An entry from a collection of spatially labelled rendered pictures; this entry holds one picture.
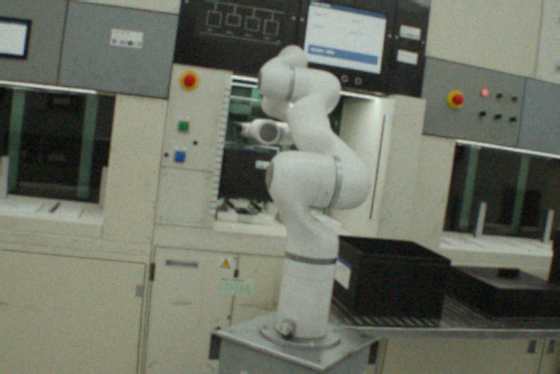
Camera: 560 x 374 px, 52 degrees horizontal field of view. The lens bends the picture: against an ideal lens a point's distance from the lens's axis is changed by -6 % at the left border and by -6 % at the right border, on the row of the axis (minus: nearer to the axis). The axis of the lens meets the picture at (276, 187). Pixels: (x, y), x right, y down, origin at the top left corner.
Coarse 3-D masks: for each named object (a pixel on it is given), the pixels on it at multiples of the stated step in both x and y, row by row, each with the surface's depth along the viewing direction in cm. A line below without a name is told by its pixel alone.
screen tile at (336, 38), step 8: (312, 16) 201; (320, 16) 202; (328, 16) 202; (336, 16) 203; (344, 16) 204; (328, 24) 203; (336, 24) 203; (344, 24) 204; (312, 32) 202; (320, 32) 202; (328, 32) 203; (336, 32) 204; (344, 32) 204; (312, 40) 202; (320, 40) 203; (328, 40) 203; (336, 40) 204
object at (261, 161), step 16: (240, 144) 230; (224, 160) 220; (240, 160) 222; (256, 160) 223; (224, 176) 221; (240, 176) 222; (256, 176) 224; (224, 192) 222; (240, 192) 223; (256, 192) 224; (256, 208) 230
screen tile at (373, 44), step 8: (352, 24) 205; (360, 24) 205; (368, 24) 206; (376, 32) 207; (352, 40) 205; (360, 40) 206; (368, 40) 206; (376, 40) 207; (360, 48) 206; (368, 48) 207; (376, 48) 207
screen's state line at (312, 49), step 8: (312, 48) 202; (320, 48) 203; (328, 48) 204; (328, 56) 204; (336, 56) 205; (344, 56) 205; (352, 56) 206; (360, 56) 206; (368, 56) 207; (376, 56) 208; (376, 64) 208
